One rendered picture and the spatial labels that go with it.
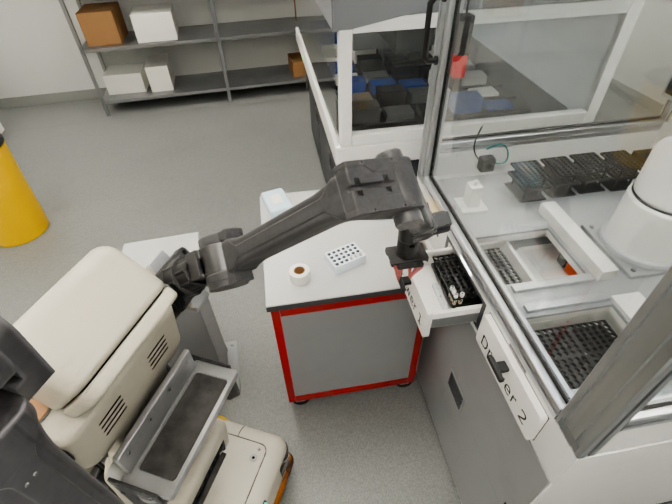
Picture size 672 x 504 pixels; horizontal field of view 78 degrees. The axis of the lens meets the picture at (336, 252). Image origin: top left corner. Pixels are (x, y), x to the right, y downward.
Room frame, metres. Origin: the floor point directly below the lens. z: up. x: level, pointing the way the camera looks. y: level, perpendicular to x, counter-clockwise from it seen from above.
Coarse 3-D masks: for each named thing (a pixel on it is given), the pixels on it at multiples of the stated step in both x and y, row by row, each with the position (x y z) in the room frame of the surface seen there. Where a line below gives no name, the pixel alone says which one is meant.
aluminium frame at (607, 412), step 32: (448, 0) 1.26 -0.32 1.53; (448, 32) 1.23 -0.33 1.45; (480, 288) 0.75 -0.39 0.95; (512, 320) 0.61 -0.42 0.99; (640, 320) 0.37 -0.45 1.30; (608, 352) 0.38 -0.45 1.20; (640, 352) 0.34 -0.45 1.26; (544, 384) 0.44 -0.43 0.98; (608, 384) 0.35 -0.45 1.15; (640, 384) 0.31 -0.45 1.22; (576, 416) 0.35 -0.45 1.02; (608, 416) 0.31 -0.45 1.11; (640, 416) 0.32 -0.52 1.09; (576, 448) 0.31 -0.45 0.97; (608, 448) 0.31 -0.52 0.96
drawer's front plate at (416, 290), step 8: (416, 280) 0.80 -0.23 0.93; (416, 288) 0.77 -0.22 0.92; (408, 296) 0.82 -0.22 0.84; (416, 296) 0.77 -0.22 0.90; (424, 296) 0.74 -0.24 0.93; (416, 304) 0.76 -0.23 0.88; (424, 304) 0.71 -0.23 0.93; (416, 312) 0.75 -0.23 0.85; (424, 312) 0.70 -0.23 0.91; (432, 312) 0.69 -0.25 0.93; (416, 320) 0.74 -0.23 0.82; (424, 320) 0.69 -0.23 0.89; (424, 328) 0.68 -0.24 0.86; (424, 336) 0.68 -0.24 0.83
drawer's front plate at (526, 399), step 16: (480, 336) 0.66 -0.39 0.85; (496, 336) 0.60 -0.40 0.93; (496, 352) 0.58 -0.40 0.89; (512, 368) 0.52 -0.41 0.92; (512, 384) 0.50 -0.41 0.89; (528, 384) 0.47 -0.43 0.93; (512, 400) 0.47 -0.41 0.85; (528, 400) 0.44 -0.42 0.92; (528, 416) 0.42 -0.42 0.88; (544, 416) 0.40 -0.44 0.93; (528, 432) 0.40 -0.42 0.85
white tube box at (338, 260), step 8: (336, 248) 1.09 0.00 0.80; (344, 248) 1.09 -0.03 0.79; (352, 248) 1.08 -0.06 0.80; (328, 256) 1.05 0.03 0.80; (336, 256) 1.06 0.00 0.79; (344, 256) 1.05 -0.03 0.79; (360, 256) 1.04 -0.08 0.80; (328, 264) 1.03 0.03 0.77; (336, 264) 1.01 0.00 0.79; (344, 264) 1.01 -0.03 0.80; (352, 264) 1.02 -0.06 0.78; (360, 264) 1.04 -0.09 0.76; (336, 272) 0.99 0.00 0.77
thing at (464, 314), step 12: (432, 252) 0.95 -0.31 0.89; (444, 252) 0.96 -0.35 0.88; (420, 276) 0.90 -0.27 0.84; (432, 276) 0.90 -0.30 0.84; (432, 288) 0.85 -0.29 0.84; (432, 300) 0.80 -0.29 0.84; (444, 300) 0.80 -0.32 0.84; (444, 312) 0.71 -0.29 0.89; (456, 312) 0.71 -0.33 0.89; (468, 312) 0.72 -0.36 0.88; (432, 324) 0.70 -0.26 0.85; (444, 324) 0.71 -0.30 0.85
